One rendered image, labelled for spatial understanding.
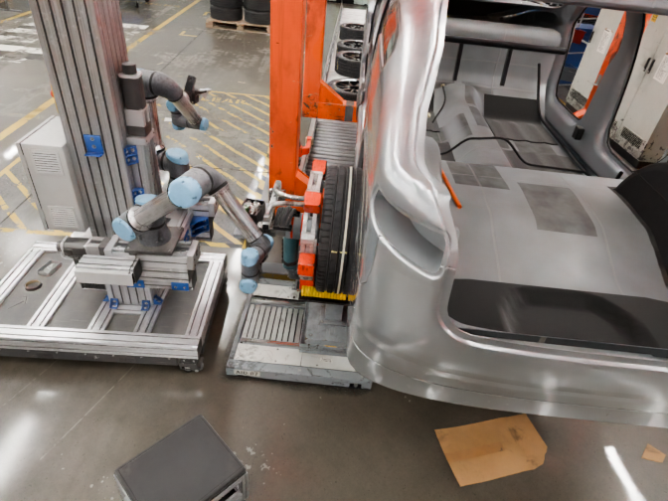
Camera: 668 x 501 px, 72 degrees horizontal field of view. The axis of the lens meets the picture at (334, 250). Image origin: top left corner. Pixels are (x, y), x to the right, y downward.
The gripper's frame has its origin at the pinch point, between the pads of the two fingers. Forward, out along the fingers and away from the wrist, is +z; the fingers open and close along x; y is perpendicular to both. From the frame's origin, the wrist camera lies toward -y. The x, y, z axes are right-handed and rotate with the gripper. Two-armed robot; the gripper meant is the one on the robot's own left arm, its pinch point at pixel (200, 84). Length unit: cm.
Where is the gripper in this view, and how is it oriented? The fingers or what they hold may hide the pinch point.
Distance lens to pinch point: 317.2
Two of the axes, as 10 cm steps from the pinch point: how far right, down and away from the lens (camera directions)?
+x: 9.4, 3.2, -0.6
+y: -2.2, 7.6, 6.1
